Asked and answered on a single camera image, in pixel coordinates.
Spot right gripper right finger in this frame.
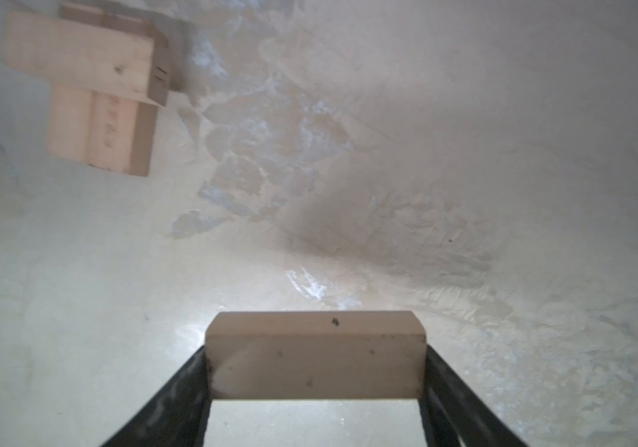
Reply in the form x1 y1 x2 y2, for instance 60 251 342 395
419 346 527 447

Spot wood block pair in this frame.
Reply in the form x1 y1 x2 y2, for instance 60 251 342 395
204 311 427 400
0 11 173 106

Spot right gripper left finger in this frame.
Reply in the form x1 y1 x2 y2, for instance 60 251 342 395
104 348 212 447

